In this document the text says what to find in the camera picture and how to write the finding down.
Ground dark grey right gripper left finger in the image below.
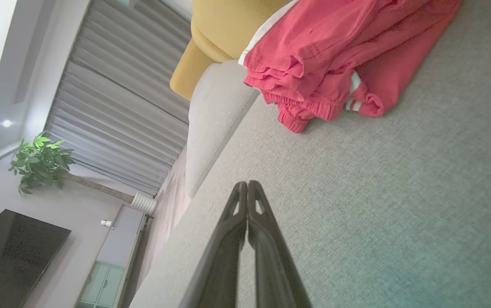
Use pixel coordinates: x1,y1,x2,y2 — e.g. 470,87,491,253
180,181,248,308

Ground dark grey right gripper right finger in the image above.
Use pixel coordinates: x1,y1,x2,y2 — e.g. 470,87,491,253
248,181,312,308

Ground red shorts with white stripes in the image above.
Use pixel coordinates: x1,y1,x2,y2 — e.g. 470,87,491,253
262,0,462,133

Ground white ribbed plant pot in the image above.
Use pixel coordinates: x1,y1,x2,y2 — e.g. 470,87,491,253
132,192,158,215

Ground grey and mint TV cabinet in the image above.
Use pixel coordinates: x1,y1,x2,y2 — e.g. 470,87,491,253
74,204,147,308

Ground long grey sofa seat cushion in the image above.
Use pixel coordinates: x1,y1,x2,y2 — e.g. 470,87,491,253
185,60,259,198

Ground small yellow sofa backrest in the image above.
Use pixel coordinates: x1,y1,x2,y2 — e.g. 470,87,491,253
170,38,211,101

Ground grey pleated curtain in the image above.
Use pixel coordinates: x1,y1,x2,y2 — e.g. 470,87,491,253
44,0,192,196

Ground green indoor tree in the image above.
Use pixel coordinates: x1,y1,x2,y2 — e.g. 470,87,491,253
9,132,143,204

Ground black flat television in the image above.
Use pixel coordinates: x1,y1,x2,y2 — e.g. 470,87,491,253
0,209,72,308

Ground large yellow sofa backrest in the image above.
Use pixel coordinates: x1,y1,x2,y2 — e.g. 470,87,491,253
191,0,291,64

